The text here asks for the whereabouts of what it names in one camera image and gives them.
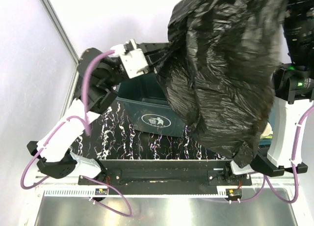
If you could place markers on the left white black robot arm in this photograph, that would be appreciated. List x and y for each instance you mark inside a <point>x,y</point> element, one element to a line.
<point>100,72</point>

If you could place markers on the aluminium frame rail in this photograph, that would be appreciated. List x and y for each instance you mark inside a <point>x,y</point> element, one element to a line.
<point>286,179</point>

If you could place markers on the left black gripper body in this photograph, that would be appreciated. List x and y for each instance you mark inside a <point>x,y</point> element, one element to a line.
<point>153,65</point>

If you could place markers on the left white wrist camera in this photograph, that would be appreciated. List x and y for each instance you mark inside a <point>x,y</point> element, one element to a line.
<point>132,58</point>

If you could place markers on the black trash bag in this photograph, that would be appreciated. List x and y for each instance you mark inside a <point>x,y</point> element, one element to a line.
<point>216,73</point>

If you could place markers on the light green mug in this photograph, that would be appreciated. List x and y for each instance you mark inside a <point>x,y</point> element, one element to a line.
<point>267,133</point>

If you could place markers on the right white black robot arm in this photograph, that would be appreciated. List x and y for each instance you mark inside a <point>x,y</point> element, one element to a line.
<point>294,97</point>

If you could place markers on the dark green trash bin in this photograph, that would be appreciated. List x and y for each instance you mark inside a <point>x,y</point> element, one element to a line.
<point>148,108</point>

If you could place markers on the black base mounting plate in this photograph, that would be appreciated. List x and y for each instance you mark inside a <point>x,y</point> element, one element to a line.
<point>204,172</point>

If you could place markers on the black marble pattern mat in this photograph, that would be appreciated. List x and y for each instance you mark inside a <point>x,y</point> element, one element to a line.
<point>114,137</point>

